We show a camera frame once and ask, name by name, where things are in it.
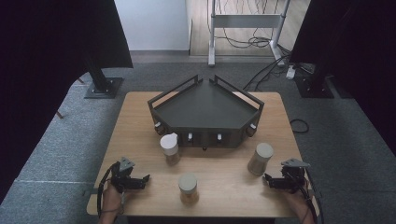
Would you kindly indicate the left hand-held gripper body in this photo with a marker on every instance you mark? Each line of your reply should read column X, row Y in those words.
column 123, row 182

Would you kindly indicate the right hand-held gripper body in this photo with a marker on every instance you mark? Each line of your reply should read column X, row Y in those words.
column 294, row 179

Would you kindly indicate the grey spice jar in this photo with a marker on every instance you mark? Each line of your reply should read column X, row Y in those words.
column 260, row 158

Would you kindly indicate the spice jar with spout lid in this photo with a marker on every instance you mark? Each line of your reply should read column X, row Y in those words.
column 169, row 146

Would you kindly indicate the orange spice jar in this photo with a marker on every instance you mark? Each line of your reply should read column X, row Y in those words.
column 188, row 186

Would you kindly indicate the dark corner shelf rack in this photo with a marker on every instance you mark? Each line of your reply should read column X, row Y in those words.
column 205, row 109

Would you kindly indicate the person's left hand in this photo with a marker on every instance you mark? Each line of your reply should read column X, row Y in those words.
column 111, row 200

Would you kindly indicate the person's right hand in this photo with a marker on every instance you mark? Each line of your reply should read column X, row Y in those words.
column 299, row 202

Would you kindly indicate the wooden stand leg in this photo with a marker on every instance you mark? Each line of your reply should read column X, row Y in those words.
column 59, row 115
column 80, row 81

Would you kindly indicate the white power strip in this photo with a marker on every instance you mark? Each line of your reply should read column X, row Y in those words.
column 290, row 72

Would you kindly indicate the black curtain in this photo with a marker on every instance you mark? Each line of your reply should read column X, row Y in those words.
column 46, row 77
column 358, row 62

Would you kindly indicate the black stand with base plate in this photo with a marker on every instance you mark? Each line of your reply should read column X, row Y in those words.
column 104, row 87
column 314, row 87

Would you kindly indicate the grey metal stand frame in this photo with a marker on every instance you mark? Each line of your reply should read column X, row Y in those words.
column 246, row 21

